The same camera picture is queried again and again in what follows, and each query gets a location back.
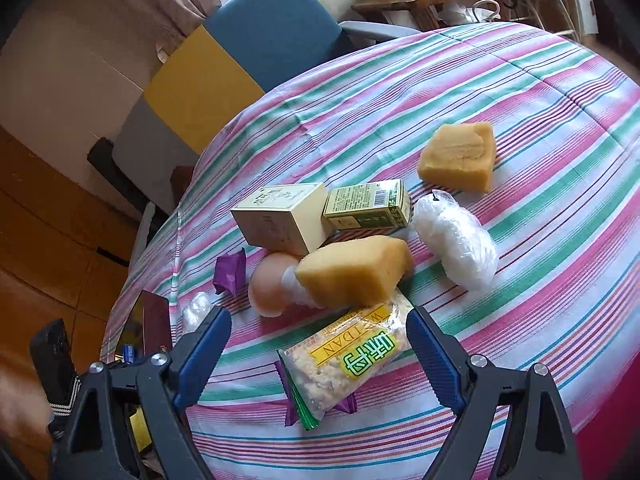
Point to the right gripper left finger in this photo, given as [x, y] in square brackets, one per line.
[98, 440]

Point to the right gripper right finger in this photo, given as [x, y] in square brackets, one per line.
[538, 442]

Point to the purple snack packet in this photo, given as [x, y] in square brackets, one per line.
[296, 410]
[230, 273]

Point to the white plastic-wrapped bundle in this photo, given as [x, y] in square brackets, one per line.
[466, 250]

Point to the pink round bottle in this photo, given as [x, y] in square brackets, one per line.
[274, 287]

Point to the yellow green snack packet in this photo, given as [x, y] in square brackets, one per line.
[334, 362]

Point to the yellow sponge block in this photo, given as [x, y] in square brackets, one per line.
[356, 273]

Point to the green printed small box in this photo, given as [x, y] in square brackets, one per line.
[372, 205]

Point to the cream cardboard box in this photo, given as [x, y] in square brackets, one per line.
[285, 218]

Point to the worn yellow sponge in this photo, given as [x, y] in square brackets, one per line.
[461, 157]

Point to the red blanket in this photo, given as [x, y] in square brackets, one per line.
[608, 445]

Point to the small clear plastic bag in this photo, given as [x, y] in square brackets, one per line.
[195, 312]

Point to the striped bed sheet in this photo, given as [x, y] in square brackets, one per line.
[563, 211]

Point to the multicolour upholstered chair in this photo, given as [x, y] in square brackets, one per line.
[241, 52]

